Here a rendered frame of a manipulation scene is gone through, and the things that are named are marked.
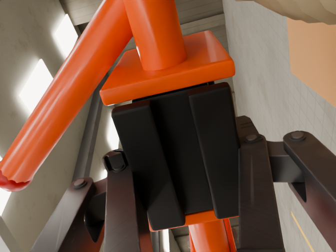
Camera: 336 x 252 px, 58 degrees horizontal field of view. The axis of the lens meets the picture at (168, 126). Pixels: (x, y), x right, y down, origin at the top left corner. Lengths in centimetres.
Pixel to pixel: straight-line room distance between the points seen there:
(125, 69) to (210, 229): 10
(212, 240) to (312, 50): 21
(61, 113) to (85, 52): 4
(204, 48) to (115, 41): 4
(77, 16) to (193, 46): 835
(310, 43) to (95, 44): 23
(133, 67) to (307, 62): 23
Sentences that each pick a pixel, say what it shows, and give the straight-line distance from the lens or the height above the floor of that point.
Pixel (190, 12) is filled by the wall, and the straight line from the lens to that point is 884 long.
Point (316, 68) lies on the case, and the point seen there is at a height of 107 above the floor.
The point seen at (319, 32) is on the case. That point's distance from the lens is 31.
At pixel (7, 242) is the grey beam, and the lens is 319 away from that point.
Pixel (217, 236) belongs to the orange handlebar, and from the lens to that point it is 19.
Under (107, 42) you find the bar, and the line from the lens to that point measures 16.
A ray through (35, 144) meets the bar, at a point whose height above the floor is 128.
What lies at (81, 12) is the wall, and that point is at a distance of 844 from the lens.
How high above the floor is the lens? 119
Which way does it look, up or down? 7 degrees up
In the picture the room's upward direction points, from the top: 103 degrees counter-clockwise
